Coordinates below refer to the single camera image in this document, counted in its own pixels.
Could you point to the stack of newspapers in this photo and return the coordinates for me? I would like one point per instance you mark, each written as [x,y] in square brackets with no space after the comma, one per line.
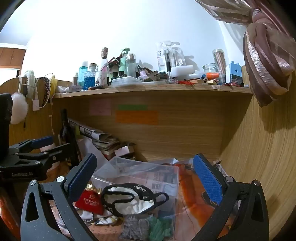
[101,141]

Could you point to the white fluffy earmuffs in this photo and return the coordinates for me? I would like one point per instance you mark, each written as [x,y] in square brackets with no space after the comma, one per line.
[18,107]

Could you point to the glass bottle with silver cap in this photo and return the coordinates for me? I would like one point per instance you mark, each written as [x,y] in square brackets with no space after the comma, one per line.
[131,66]

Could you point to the orange cap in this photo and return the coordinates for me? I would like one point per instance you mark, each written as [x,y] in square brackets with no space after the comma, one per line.
[212,75]

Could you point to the yellow cloth band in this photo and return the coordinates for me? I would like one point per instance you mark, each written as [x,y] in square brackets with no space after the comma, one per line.
[54,84]

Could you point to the blue pencil sharpener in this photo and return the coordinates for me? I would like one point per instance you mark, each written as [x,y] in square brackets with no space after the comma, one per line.
[233,73]

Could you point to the green pump bottle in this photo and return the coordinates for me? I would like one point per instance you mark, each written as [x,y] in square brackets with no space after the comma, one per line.
[123,62]

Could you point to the light blue bottle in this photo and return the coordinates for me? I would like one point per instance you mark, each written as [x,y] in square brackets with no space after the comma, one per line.
[82,74]

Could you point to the clear lidded container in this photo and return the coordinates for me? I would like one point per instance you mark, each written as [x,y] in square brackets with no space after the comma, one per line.
[127,81]

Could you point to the clear blister pack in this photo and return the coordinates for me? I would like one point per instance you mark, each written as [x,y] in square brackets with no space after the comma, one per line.
[168,55]

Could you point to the floral scrunchie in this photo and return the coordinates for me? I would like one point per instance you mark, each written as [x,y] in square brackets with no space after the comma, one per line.
[106,221]

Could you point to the blue liquid glass bottle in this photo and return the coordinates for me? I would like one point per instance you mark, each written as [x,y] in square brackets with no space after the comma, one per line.
[89,81]

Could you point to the green knit sock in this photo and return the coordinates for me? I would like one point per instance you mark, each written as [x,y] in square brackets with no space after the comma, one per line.
[160,229]

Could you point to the pink nail polish bottle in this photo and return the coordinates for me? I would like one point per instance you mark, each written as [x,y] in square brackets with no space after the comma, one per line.
[143,75]

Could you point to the pale pink roll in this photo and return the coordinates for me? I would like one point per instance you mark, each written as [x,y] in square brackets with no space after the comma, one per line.
[49,148]

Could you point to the green sticky note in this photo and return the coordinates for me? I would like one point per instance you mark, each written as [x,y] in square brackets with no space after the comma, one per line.
[132,107]

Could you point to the small cardboard box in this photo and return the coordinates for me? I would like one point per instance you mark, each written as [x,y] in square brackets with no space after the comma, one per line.
[123,150]

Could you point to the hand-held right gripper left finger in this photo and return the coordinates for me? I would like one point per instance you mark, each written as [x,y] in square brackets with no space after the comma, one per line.
[81,173]

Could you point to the pink sticky note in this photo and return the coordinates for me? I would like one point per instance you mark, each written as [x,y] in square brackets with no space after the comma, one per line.
[100,107]

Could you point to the white tag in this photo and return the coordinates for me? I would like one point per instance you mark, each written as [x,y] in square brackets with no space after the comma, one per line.
[36,105]

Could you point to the clear bottle with foil neck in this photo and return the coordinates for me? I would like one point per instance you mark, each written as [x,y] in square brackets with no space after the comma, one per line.
[104,64]

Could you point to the dark wine bottle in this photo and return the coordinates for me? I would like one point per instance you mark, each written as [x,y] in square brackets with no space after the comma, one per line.
[67,134]

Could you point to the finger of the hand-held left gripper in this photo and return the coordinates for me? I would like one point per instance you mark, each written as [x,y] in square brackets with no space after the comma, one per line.
[42,141]
[55,154]

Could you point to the orange plastic bag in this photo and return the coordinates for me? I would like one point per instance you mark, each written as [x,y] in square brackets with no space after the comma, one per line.
[192,185]

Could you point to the clear plastic box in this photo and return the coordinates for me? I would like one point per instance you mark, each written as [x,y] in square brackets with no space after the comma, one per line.
[138,171]

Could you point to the white printed mug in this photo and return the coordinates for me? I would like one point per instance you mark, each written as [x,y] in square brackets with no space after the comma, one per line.
[101,78]

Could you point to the wooden cabinet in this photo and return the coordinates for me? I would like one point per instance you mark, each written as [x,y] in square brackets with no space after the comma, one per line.
[11,55]

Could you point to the glass jar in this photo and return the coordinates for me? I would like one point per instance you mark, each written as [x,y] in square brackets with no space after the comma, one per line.
[209,68]

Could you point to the tall jar of pencils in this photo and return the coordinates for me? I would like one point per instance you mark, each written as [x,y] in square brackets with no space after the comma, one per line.
[219,60]

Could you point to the wooden shelf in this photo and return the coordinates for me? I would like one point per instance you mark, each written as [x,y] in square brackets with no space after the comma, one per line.
[161,89]

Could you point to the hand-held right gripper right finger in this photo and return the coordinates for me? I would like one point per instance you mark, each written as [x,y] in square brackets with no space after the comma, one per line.
[208,180]

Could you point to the white toy plane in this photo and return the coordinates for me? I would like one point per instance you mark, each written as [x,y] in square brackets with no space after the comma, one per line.
[74,88]

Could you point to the black and white face mask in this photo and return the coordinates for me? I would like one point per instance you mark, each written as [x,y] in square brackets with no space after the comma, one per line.
[124,204]

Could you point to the white foam block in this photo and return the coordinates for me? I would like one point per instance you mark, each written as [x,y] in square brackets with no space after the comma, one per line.
[182,70]

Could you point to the orange sticky note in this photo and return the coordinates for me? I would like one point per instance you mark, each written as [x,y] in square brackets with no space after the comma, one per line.
[137,118]

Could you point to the studded headband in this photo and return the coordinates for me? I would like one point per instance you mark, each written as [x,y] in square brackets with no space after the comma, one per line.
[46,88]

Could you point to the brown marker pen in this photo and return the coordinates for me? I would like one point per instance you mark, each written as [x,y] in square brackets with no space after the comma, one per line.
[97,87]

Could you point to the pink curtain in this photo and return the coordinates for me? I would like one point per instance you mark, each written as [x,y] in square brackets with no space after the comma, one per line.
[266,58]

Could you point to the grey knit sock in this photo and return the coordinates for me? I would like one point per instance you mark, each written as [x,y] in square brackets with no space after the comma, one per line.
[134,228]

